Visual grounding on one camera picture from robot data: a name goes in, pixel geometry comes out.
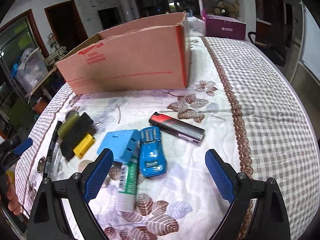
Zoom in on black marker pen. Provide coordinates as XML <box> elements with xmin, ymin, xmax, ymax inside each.
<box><xmin>43</xmin><ymin>121</ymin><xmax>62</xmax><ymax>179</ymax></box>

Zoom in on olive green cylinder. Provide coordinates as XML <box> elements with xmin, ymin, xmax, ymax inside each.
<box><xmin>57</xmin><ymin>115</ymin><xmax>80</xmax><ymax>139</ymax></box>

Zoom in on black rectangular remote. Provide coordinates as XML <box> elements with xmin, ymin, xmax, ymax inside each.
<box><xmin>60</xmin><ymin>113</ymin><xmax>93</xmax><ymax>160</ymax></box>

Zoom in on green white glue stick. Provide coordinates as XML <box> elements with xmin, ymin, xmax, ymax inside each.
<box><xmin>116</xmin><ymin>148</ymin><xmax>139</xmax><ymax>212</ymax></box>

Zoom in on blue plastic block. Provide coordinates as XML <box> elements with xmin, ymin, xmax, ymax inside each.
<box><xmin>97</xmin><ymin>129</ymin><xmax>140</xmax><ymax>164</ymax></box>

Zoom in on blue toy car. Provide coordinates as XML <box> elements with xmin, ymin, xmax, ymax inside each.
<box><xmin>139</xmin><ymin>126</ymin><xmax>167</xmax><ymax>178</ymax></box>

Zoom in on person left hand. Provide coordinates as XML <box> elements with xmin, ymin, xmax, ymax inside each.
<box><xmin>5</xmin><ymin>174</ymin><xmax>21</xmax><ymax>216</ymax></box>

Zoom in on clear plastic sleeve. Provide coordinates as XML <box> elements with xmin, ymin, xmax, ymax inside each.
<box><xmin>48</xmin><ymin>146</ymin><xmax>63</xmax><ymax>181</ymax></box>

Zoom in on dark grey oval object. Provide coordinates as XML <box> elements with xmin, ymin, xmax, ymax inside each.
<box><xmin>65</xmin><ymin>110</ymin><xmax>79</xmax><ymax>121</ymax></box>

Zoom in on yellow sticky note pad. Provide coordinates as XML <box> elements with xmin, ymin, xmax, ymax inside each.
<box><xmin>73</xmin><ymin>133</ymin><xmax>95</xmax><ymax>159</ymax></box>

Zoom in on wooden side table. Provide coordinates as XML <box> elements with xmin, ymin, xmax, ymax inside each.
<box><xmin>25</xmin><ymin>66</ymin><xmax>57</xmax><ymax>100</ymax></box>

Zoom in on clear plastic storage bin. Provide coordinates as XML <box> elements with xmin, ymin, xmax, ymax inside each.
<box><xmin>16</xmin><ymin>47</ymin><xmax>49</xmax><ymax>92</ymax></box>

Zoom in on floral quilted bedspread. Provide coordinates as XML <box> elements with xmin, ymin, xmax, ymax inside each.
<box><xmin>15</xmin><ymin>37</ymin><xmax>319</xmax><ymax>239</ymax></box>

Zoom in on black television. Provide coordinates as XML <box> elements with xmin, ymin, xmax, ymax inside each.
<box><xmin>98</xmin><ymin>7</ymin><xmax>122</xmax><ymax>30</ymax></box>

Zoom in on brown cardboard box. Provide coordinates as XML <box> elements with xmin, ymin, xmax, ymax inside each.
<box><xmin>56</xmin><ymin>12</ymin><xmax>191</xmax><ymax>94</ymax></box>

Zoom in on white air conditioner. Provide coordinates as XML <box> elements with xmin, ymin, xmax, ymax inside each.
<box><xmin>120</xmin><ymin>0</ymin><xmax>135</xmax><ymax>22</ymax></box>

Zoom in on black office chair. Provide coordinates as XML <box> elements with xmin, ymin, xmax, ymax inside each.
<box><xmin>247</xmin><ymin>31</ymin><xmax>286</xmax><ymax>67</ymax></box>

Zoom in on purple cardboard box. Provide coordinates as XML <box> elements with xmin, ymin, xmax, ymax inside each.
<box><xmin>201</xmin><ymin>9</ymin><xmax>246</xmax><ymax>40</ymax></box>

